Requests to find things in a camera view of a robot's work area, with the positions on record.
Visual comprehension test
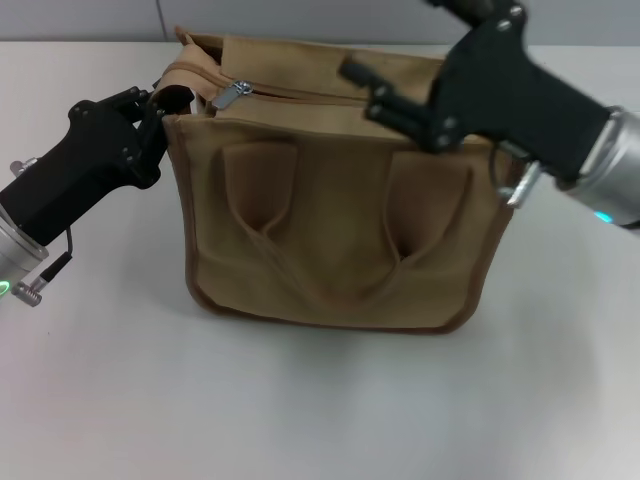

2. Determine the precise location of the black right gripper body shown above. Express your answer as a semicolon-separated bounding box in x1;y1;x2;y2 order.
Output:
426;8;612;175

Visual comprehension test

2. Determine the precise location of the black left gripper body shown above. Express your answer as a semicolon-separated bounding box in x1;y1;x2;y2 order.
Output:
0;98;162;247

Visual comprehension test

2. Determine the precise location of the silver metal zipper pull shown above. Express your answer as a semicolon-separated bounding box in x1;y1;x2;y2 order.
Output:
209;78;255;110

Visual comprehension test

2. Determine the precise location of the khaki canvas food bag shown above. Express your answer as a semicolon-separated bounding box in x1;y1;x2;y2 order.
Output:
158;25;517;334

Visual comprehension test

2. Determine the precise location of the silver plug with grey cable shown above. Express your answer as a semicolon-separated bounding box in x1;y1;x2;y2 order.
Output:
9;156;40;176

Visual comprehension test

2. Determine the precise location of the silver plug with brown cable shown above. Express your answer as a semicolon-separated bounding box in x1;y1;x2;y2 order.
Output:
485;142;542;209

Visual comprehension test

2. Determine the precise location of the black cable with silver plug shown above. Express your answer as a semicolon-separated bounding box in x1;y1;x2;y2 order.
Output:
11;227;77;309

